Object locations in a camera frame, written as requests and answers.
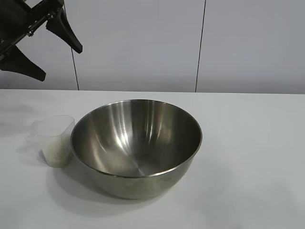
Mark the clear plastic measuring cup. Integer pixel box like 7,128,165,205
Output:
20,114,76,168

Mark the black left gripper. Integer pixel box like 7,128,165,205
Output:
0,0,83,82

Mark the white uncooked rice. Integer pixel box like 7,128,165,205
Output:
41,139,72,167

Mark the stainless steel mixing bowl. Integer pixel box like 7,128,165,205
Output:
70,99,203,200

